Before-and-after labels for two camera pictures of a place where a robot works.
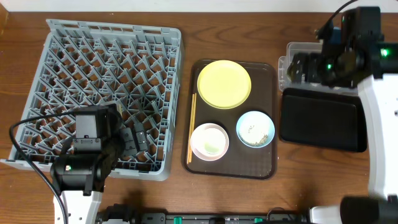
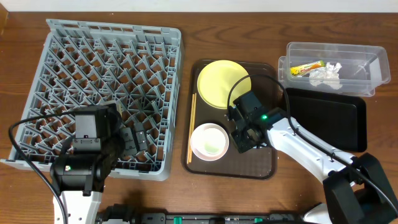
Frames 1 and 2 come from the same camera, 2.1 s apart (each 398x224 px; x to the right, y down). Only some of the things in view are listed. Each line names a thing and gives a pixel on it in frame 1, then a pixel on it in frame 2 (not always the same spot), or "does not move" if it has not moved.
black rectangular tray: (323, 119) does not move
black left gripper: (125, 143) does not move
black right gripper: (306, 66) to (241, 125)
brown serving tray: (231, 127) does not move
